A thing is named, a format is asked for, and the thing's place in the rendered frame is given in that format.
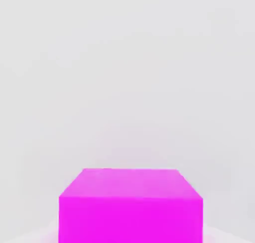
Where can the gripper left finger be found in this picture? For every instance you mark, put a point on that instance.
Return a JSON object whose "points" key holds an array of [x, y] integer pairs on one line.
{"points": [[45, 236]]}

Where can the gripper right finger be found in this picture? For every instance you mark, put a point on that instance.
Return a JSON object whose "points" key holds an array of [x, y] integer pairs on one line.
{"points": [[214, 238]]}

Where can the small magenta cube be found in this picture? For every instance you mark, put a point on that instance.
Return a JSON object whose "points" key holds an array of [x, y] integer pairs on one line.
{"points": [[130, 217]]}

